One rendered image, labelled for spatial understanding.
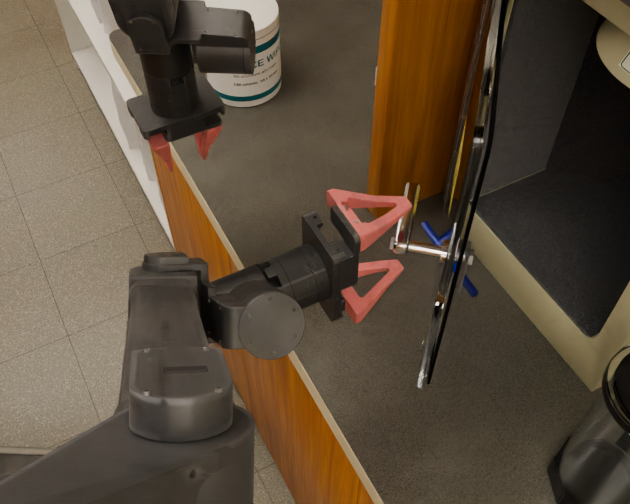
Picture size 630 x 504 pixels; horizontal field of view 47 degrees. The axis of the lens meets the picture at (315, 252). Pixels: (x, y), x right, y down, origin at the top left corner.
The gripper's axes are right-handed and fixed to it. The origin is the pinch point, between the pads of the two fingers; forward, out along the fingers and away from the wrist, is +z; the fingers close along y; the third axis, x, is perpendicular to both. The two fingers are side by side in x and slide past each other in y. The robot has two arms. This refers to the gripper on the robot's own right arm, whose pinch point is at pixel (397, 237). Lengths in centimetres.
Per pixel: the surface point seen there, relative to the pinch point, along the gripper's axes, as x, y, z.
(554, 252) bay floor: 0.3, -17.1, 25.6
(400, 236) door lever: -1.4, 2.0, -0.7
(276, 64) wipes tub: 54, -18, 11
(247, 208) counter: 32.1, -24.2, -4.5
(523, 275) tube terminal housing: 0.0, -18.9, 20.9
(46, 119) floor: 187, -115, -24
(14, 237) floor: 136, -116, -46
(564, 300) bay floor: -6.3, -17.3, 21.8
